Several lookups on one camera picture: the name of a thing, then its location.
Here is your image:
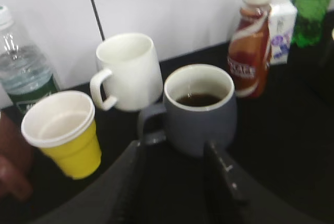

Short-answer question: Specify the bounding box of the brown Nescafe coffee bottle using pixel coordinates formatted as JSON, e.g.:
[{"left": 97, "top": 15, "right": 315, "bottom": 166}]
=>
[{"left": 228, "top": 0, "right": 271, "bottom": 98}]

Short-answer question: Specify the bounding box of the grey ceramic mug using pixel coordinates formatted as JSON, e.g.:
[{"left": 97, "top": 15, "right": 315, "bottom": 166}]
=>
[{"left": 137, "top": 64, "right": 237, "bottom": 157}]

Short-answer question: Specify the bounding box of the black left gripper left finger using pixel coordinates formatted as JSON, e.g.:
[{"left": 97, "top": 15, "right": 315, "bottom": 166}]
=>
[{"left": 32, "top": 140, "right": 146, "bottom": 223}]

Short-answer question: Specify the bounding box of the white blueberry milk carton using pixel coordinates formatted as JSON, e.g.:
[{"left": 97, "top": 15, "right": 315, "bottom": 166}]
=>
[{"left": 269, "top": 0, "right": 297, "bottom": 65}]

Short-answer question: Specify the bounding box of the white ceramic mug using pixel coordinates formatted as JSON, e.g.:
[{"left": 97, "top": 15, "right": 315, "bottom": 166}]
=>
[{"left": 90, "top": 33, "right": 163, "bottom": 111}]

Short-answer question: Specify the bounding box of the clear water bottle green label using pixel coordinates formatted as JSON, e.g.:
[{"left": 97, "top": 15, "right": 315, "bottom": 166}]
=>
[{"left": 1, "top": 5, "right": 59, "bottom": 114}]

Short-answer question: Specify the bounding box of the green Sprite bottle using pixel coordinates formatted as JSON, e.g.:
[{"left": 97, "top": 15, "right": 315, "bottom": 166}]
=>
[{"left": 293, "top": 0, "right": 330, "bottom": 48}]

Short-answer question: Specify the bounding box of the yellow paper cup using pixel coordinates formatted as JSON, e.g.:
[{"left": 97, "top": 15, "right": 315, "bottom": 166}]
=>
[{"left": 21, "top": 90, "right": 102, "bottom": 180}]

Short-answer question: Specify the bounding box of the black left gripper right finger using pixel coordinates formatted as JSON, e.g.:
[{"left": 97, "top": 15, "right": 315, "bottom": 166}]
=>
[{"left": 203, "top": 140, "right": 319, "bottom": 223}]

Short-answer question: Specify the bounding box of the brown ceramic mug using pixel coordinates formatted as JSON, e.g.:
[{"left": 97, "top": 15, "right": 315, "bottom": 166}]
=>
[{"left": 1, "top": 112, "right": 33, "bottom": 201}]

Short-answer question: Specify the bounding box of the thin black wall cable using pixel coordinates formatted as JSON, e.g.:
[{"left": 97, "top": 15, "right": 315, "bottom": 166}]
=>
[{"left": 82, "top": 0, "right": 106, "bottom": 41}]

